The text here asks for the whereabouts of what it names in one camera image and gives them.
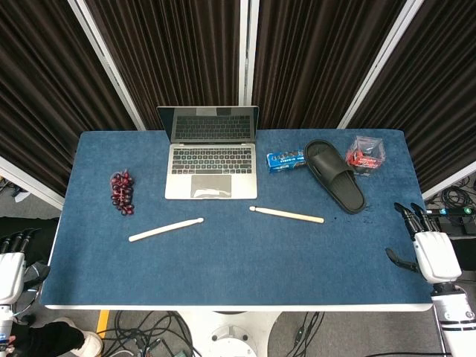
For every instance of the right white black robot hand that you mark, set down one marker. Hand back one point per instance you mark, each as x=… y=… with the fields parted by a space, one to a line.
x=437 y=256

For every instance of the black rubber slipper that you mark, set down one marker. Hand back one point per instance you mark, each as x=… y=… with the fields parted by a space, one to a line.
x=336 y=178

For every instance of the dark pleated partition panel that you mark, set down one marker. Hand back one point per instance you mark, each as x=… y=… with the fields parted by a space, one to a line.
x=439 y=93
x=320 y=59
x=178 y=56
x=37 y=93

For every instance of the pale wooden drumstick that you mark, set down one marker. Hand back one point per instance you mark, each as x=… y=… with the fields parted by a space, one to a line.
x=167 y=229
x=286 y=214

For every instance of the white sneaker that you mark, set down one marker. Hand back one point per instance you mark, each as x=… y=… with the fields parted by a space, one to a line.
x=91 y=344

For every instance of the silver open laptop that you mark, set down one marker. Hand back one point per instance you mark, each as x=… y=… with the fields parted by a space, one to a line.
x=211 y=163

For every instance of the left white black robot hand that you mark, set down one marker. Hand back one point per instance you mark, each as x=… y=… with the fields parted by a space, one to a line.
x=9 y=273

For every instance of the dark red grape bunch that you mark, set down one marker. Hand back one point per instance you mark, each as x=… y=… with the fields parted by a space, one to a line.
x=122 y=193

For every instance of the clear box with red contents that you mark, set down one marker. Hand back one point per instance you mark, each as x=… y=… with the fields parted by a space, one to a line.
x=366 y=156

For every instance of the blue cookie pack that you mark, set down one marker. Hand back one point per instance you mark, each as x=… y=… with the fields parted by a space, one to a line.
x=286 y=161

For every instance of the blue fabric table mat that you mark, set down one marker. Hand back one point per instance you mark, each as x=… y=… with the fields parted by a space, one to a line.
x=230 y=267

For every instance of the white table pedestal base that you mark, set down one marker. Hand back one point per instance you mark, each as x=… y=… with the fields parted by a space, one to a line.
x=230 y=334

